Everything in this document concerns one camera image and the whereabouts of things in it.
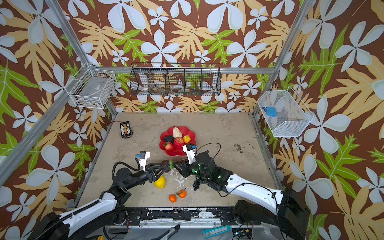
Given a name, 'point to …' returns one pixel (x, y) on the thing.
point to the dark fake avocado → (170, 138)
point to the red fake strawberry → (168, 146)
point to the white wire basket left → (91, 87)
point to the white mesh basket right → (285, 114)
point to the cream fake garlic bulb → (176, 132)
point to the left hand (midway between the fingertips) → (165, 165)
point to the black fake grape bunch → (196, 184)
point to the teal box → (208, 232)
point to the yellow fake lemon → (161, 182)
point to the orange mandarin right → (182, 194)
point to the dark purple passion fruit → (165, 164)
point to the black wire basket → (176, 79)
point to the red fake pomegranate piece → (178, 142)
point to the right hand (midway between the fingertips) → (173, 165)
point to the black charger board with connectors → (125, 128)
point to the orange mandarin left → (172, 198)
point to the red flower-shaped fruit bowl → (168, 132)
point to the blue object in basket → (270, 111)
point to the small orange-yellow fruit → (186, 139)
